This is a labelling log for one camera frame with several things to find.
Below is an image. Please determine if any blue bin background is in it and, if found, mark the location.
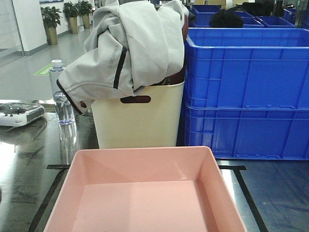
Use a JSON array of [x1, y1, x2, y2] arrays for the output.
[[189, 5, 221, 28], [255, 16, 295, 28]]

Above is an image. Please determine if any person's black hair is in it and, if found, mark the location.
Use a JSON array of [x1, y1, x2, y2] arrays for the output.
[[209, 9, 243, 28]]

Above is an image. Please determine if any large blue crate upper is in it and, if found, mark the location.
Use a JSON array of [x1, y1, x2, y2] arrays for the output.
[[185, 28, 309, 109]]

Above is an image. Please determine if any blue bin background left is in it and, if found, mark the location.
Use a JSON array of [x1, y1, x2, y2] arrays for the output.
[[189, 5, 221, 28]]

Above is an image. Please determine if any potted plant gold pot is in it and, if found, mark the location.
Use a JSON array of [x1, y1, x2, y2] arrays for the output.
[[63, 1, 78, 34], [77, 0, 93, 29], [41, 6, 62, 45]]

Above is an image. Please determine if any clear water bottle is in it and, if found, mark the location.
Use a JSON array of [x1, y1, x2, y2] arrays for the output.
[[49, 59, 75, 125]]

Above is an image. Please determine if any large blue crate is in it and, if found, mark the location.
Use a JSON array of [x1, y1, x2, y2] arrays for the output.
[[185, 28, 309, 109], [184, 105, 309, 160]]

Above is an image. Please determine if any potted plant gold pot left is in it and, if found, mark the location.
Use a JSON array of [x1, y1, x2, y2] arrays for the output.
[[41, 6, 62, 45]]

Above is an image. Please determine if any pink plastic bin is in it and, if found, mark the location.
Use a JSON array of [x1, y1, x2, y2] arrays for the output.
[[45, 146, 246, 232]]

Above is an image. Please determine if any cream plastic basket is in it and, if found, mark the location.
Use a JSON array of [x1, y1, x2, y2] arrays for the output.
[[92, 82, 184, 148]]

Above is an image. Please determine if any blue bin background right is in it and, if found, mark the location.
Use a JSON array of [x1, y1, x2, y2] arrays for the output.
[[255, 16, 295, 28]]

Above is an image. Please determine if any grey jacket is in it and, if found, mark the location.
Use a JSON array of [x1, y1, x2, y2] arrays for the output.
[[56, 0, 189, 114]]

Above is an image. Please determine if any large blue crate lower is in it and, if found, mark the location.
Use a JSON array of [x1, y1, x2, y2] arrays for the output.
[[184, 105, 309, 160]]

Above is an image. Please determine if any white remote controller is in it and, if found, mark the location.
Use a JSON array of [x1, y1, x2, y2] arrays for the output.
[[0, 102, 45, 127]]

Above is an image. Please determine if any potted plant gold pot middle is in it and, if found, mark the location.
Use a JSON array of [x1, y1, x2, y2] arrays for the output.
[[63, 1, 78, 34]]

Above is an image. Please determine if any potted plant gold pot right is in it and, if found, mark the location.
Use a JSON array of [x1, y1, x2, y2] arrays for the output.
[[77, 0, 93, 29]]

